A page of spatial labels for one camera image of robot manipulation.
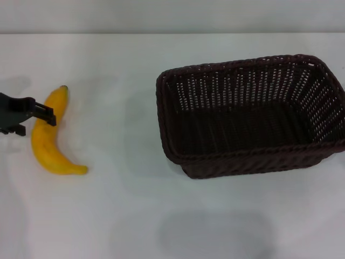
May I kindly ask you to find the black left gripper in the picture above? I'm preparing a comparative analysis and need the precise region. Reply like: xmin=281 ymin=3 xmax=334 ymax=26
xmin=0 ymin=92 xmax=57 ymax=137

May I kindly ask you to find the dark brown woven basket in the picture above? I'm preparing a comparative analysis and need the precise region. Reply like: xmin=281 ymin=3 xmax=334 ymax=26
xmin=155 ymin=53 xmax=345 ymax=181

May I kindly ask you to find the yellow banana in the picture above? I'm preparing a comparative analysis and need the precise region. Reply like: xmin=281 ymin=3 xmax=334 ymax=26
xmin=31 ymin=85 xmax=89 ymax=176

